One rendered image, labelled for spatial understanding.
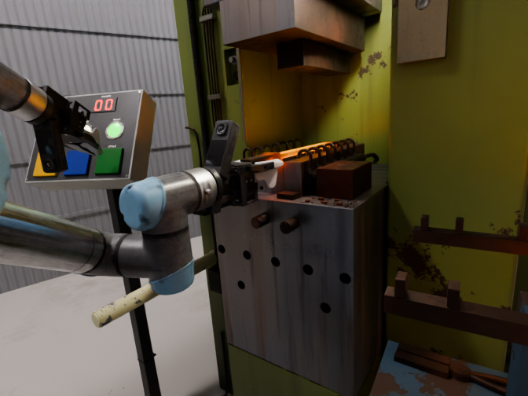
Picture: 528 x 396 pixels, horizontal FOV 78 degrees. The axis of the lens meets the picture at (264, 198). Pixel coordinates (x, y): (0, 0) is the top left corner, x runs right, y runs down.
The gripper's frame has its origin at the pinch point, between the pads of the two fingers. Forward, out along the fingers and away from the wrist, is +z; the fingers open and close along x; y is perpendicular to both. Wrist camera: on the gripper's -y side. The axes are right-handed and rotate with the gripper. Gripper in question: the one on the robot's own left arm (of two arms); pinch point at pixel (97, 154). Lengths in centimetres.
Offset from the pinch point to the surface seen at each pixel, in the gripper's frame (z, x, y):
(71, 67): 104, 123, 119
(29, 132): 104, 146, 68
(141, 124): 6.6, -7.0, 11.7
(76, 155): 4.4, 10.4, 2.1
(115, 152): 4.4, -1.8, 2.2
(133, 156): 5.6, -7.0, 1.3
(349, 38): 7, -66, 34
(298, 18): -14, -54, 22
